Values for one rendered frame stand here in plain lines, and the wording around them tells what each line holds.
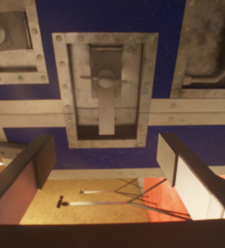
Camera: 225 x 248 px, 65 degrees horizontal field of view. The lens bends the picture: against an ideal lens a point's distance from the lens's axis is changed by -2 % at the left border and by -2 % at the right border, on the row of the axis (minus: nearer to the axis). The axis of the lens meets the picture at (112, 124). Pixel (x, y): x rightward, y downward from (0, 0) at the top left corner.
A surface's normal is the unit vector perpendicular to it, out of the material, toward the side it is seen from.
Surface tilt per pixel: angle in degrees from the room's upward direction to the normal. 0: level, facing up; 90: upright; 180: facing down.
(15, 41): 120
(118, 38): 90
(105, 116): 90
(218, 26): 90
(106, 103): 90
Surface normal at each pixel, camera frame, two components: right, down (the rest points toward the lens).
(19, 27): 0.52, 0.45
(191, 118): 0.03, 0.52
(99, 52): 0.03, 0.30
